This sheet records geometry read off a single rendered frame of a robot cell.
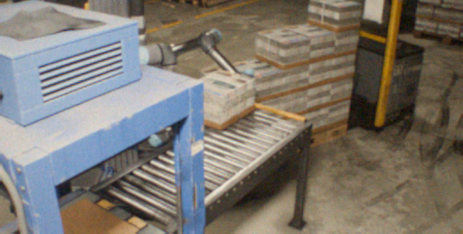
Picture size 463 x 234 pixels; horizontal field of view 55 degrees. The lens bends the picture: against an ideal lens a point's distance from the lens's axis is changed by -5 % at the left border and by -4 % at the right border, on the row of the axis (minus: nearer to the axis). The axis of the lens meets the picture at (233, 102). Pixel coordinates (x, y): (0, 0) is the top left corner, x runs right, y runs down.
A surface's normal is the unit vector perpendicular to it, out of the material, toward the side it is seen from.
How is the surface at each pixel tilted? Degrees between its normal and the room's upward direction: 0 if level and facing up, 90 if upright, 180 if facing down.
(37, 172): 90
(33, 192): 90
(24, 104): 90
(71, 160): 90
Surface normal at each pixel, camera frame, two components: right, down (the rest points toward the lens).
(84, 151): 0.82, 0.25
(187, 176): -0.58, 0.33
